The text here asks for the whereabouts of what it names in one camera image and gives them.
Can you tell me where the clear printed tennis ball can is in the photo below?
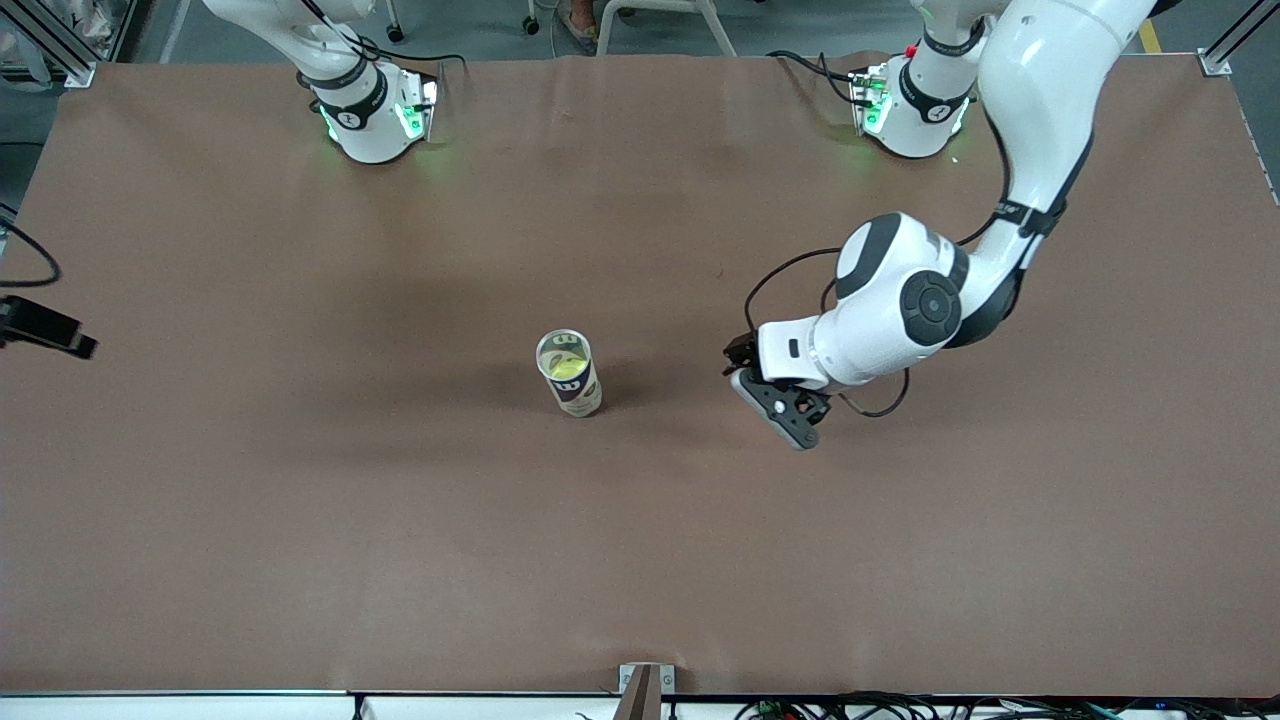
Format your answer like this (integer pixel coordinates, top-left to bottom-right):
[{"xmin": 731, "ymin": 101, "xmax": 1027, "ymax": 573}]
[{"xmin": 535, "ymin": 329, "xmax": 604, "ymax": 418}]

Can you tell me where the metal base box green light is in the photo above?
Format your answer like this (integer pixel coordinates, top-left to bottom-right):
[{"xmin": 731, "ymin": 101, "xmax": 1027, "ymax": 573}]
[
  {"xmin": 398, "ymin": 70, "xmax": 441, "ymax": 143},
  {"xmin": 848, "ymin": 62, "xmax": 893, "ymax": 136}
]

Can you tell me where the brown wooden beam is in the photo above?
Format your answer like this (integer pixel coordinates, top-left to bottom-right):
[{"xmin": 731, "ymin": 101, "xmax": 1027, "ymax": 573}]
[{"xmin": 612, "ymin": 667, "xmax": 663, "ymax": 720}]

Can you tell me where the brown table cover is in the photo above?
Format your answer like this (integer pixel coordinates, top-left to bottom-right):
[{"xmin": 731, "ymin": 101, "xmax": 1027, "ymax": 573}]
[{"xmin": 0, "ymin": 52, "xmax": 1280, "ymax": 698}]

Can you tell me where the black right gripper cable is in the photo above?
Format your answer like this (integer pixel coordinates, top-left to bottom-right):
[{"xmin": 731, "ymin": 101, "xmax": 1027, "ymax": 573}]
[{"xmin": 0, "ymin": 215, "xmax": 63, "ymax": 291}]

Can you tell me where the aluminium frame post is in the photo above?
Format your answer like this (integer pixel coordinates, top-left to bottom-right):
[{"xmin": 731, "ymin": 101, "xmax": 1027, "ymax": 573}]
[
  {"xmin": 1200, "ymin": 0, "xmax": 1280, "ymax": 76},
  {"xmin": 0, "ymin": 0, "xmax": 98, "ymax": 89}
]

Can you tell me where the black base cable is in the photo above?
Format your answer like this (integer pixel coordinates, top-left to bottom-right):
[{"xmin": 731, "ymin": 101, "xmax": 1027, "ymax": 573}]
[
  {"xmin": 768, "ymin": 48, "xmax": 863, "ymax": 106},
  {"xmin": 355, "ymin": 35, "xmax": 467, "ymax": 76}
]

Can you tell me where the grey metal bracket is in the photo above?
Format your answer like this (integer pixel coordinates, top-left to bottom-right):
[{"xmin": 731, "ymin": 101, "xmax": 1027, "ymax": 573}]
[{"xmin": 619, "ymin": 663, "xmax": 676, "ymax": 696}]

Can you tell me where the white stool frame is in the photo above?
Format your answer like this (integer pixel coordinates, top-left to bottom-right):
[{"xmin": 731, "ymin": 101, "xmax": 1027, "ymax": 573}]
[{"xmin": 598, "ymin": 0, "xmax": 739, "ymax": 58}]

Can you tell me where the black cable bundle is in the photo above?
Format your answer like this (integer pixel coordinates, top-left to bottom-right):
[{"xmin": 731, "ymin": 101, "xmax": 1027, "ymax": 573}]
[{"xmin": 735, "ymin": 692, "xmax": 1280, "ymax": 720}]

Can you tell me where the white table edge rail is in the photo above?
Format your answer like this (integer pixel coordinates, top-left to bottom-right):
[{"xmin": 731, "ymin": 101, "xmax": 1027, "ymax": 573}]
[{"xmin": 0, "ymin": 690, "xmax": 1280, "ymax": 720}]

